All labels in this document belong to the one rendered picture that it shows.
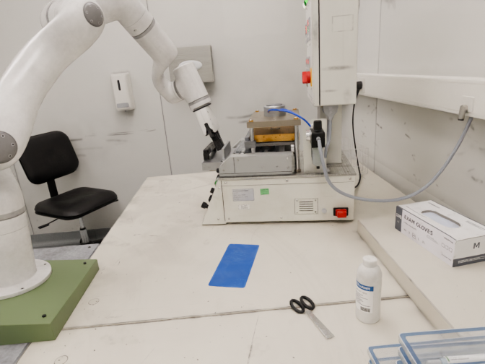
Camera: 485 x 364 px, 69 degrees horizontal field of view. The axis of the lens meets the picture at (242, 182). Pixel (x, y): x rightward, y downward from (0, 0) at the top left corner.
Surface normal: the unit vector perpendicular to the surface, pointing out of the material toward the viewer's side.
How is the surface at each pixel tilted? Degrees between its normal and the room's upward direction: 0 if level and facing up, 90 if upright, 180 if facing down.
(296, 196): 90
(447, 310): 0
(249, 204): 90
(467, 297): 0
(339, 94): 90
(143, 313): 0
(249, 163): 90
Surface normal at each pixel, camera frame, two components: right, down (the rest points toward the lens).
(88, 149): 0.05, 0.31
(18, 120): 0.93, -0.19
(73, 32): 0.33, 0.68
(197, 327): -0.07, -0.95
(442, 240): -0.98, 0.11
